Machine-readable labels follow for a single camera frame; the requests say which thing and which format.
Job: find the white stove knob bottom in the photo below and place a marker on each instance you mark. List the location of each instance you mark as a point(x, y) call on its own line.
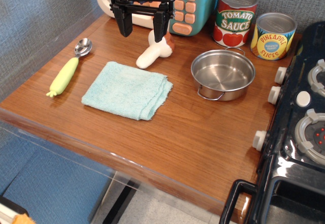
point(258, 140)

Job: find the white stove knob top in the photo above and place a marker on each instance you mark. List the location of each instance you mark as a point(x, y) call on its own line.
point(280, 75)

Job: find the spoon with yellow-green handle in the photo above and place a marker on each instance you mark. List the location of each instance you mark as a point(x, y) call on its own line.
point(63, 78)

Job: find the white stove knob middle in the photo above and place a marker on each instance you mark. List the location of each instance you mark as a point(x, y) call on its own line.
point(274, 94)

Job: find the pineapple slices can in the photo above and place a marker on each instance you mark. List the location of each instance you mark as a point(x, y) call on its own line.
point(273, 35)

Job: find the white toy mushroom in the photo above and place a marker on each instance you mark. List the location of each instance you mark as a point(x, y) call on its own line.
point(163, 48)

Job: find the black toy stove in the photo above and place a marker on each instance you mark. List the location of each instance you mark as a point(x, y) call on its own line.
point(290, 173)

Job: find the tomato sauce can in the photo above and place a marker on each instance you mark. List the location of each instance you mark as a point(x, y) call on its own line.
point(233, 21)

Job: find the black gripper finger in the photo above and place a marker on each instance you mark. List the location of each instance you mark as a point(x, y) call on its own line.
point(124, 20)
point(160, 24)

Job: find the light blue folded cloth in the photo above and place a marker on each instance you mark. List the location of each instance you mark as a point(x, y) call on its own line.
point(128, 92)

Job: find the orange fuzzy object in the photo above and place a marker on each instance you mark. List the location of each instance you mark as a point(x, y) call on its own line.
point(22, 219)

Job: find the small steel pot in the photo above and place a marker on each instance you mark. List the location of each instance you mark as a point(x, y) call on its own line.
point(222, 75)

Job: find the teal toy microwave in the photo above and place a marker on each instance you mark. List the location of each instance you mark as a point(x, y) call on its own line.
point(189, 16)

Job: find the white stove knob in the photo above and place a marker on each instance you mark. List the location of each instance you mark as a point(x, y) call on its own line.
point(280, 75)
point(258, 140)
point(274, 94)

